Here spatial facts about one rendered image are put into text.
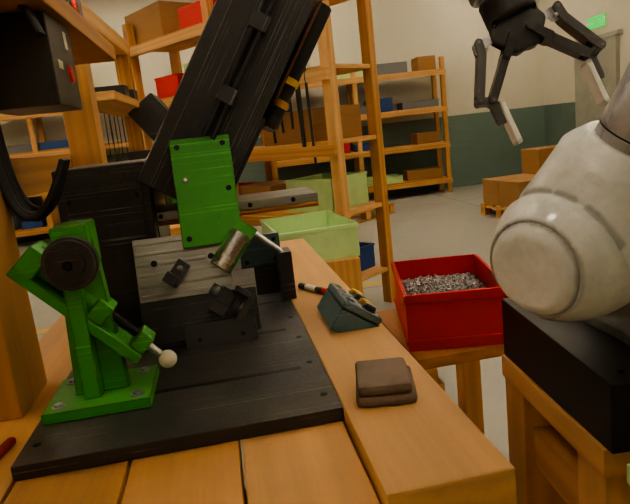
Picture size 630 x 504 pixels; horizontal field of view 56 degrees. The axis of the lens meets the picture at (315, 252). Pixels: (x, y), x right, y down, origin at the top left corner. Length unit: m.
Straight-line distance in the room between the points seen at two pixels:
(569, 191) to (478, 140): 10.34
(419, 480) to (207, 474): 0.25
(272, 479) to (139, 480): 0.16
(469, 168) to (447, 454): 10.34
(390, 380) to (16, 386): 0.57
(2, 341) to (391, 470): 0.61
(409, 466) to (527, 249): 0.26
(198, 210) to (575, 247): 0.73
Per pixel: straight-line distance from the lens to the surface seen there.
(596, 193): 0.65
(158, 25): 5.17
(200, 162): 1.17
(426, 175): 10.14
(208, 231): 1.14
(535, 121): 11.44
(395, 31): 10.65
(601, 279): 0.65
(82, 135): 1.96
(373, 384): 0.79
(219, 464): 0.77
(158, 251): 1.16
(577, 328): 0.93
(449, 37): 10.92
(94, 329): 0.91
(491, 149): 11.10
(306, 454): 0.76
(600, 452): 0.83
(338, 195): 3.79
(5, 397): 1.03
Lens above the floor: 1.26
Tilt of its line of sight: 12 degrees down
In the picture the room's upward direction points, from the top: 6 degrees counter-clockwise
